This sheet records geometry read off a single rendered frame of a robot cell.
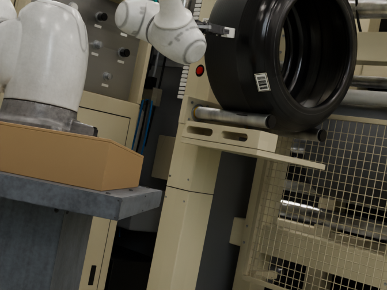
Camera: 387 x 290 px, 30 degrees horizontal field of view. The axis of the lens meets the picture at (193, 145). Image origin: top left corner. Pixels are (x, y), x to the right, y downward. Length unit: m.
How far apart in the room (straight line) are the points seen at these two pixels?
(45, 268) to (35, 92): 0.34
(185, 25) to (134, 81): 0.89
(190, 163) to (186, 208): 0.16
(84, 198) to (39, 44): 0.37
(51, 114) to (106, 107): 1.18
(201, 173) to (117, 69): 0.50
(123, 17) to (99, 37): 0.67
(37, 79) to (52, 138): 0.18
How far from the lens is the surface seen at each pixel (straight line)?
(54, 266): 1.40
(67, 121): 1.47
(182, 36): 1.88
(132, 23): 1.99
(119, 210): 1.23
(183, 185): 2.62
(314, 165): 2.51
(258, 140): 2.28
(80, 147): 1.30
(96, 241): 2.69
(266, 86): 2.27
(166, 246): 2.67
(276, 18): 2.29
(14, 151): 1.34
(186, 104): 2.51
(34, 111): 1.45
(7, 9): 1.63
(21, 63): 1.48
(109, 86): 2.69
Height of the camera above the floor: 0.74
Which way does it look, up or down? 1 degrees up
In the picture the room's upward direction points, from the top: 11 degrees clockwise
